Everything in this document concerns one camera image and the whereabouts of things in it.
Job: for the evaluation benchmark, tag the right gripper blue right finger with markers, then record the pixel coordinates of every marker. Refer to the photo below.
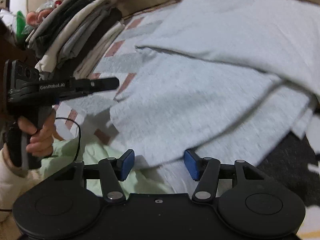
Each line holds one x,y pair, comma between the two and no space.
206,172

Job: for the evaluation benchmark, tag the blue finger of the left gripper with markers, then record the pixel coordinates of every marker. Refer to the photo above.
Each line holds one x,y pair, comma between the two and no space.
96,85

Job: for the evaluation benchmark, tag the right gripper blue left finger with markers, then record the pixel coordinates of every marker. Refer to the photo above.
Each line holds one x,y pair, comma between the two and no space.
113,170

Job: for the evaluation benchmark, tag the light grey t-shirt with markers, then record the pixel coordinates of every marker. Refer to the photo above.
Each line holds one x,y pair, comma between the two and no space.
226,78

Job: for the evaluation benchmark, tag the person's left forearm sleeve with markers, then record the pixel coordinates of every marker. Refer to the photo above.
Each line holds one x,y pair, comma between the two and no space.
14,182

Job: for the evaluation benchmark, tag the person's left hand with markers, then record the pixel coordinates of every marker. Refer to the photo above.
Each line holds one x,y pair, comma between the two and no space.
41,141

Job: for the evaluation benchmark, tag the cream folded bottom garment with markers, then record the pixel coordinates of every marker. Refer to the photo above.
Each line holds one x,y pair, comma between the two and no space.
87,65

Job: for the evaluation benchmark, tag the checkered floor rug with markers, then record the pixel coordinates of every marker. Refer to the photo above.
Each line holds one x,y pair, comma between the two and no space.
292,162

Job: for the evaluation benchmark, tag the white waffle folded garment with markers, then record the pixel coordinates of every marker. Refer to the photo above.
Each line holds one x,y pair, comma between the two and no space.
49,60

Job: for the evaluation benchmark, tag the grey-blue folded garment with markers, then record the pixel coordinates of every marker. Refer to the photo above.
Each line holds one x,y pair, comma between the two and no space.
78,39

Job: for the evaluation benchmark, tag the dark teal folded garment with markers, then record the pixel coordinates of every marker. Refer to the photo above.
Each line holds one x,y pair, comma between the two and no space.
41,43

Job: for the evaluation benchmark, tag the green plastic bag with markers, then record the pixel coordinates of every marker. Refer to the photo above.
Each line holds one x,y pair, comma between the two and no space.
22,28

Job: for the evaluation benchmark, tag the grey folded top garment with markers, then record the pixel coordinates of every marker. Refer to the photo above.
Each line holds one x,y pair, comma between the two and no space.
50,20

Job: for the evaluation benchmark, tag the grey rabbit plush toy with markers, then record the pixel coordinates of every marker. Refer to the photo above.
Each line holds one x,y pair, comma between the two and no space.
35,18

